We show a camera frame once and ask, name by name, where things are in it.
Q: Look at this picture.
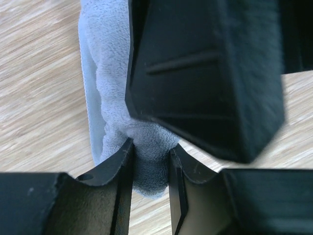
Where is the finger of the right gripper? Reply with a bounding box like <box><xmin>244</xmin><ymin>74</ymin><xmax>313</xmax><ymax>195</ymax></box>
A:
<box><xmin>126</xmin><ymin>0</ymin><xmax>285</xmax><ymax>164</ymax></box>

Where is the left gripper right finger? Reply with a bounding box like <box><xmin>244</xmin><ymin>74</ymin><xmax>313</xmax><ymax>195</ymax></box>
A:
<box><xmin>169</xmin><ymin>146</ymin><xmax>313</xmax><ymax>235</ymax></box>

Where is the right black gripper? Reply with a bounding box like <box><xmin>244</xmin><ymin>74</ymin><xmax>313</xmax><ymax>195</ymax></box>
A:
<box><xmin>278</xmin><ymin>0</ymin><xmax>313</xmax><ymax>74</ymax></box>

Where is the grey towel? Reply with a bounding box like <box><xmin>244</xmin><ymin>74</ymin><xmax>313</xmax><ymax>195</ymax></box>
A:
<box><xmin>78</xmin><ymin>0</ymin><xmax>179</xmax><ymax>198</ymax></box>

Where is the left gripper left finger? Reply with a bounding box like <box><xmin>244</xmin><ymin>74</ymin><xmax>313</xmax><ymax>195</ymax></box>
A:
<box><xmin>0</xmin><ymin>140</ymin><xmax>134</xmax><ymax>235</ymax></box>

